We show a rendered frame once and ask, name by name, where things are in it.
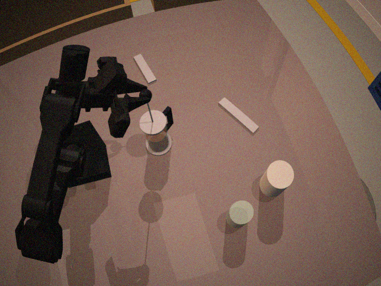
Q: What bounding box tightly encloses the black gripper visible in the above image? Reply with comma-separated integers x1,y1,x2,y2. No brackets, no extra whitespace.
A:
82,77,151,138

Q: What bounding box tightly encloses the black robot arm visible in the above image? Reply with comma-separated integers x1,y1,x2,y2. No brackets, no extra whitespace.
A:
15,44,127,264

